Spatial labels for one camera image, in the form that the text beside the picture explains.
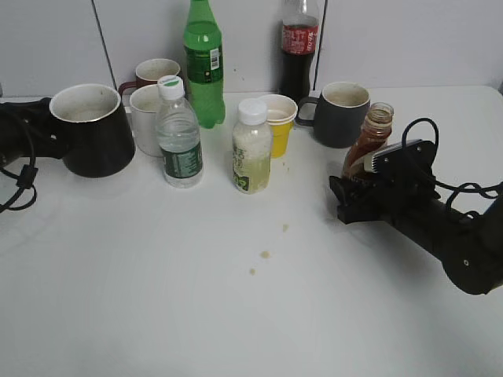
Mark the black ceramic mug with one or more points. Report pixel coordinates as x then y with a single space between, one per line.
90 120

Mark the brown Nescafe coffee bottle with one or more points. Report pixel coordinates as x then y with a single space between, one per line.
375 130

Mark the juice bottle white cap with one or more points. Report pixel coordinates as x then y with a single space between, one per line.
252 142

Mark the green soda bottle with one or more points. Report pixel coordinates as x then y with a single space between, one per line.
202 41

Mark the cola bottle red label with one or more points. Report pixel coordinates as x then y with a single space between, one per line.
299 39

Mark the dark red ceramic mug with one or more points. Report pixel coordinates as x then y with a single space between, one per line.
148 72

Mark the white ceramic mug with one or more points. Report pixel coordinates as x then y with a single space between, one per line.
144 103

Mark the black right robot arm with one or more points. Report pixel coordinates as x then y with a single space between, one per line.
470 249

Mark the clear water bottle green label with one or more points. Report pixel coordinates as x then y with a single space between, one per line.
178 135

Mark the dark grey ceramic mug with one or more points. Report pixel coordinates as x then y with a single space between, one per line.
339 113

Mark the yellow paper cup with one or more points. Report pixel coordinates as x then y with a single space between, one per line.
280 133

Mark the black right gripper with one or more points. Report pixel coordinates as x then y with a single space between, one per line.
402 190

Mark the white paper cup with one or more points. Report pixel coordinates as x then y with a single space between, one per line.
280 108

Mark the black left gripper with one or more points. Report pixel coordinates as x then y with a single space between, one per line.
29 129

